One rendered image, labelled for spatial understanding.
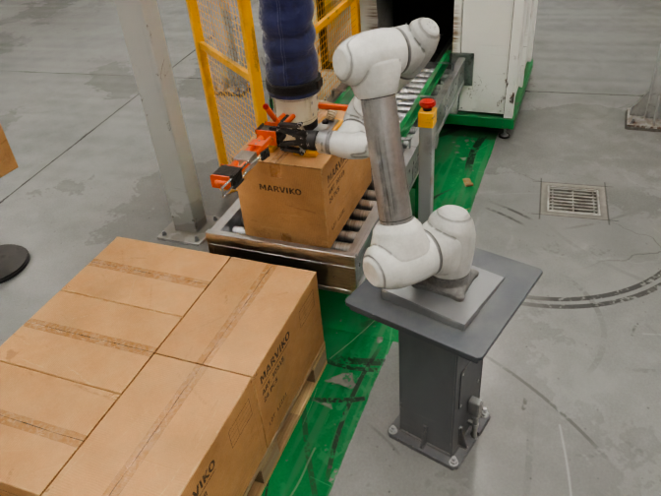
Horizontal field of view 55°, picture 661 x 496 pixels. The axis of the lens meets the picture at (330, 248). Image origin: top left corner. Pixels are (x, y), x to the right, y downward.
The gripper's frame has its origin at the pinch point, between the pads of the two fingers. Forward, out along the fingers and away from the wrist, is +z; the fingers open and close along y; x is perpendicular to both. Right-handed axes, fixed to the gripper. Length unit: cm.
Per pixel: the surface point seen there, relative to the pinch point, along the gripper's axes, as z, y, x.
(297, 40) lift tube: -6.4, -30.4, 19.4
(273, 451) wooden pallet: -21, 99, -69
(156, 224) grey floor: 125, 110, 67
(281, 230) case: 1.0, 46.3, 1.3
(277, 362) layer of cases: -20, 64, -54
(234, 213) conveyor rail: 30, 49, 12
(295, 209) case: -6.7, 33.8, 1.4
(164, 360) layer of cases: 14, 54, -75
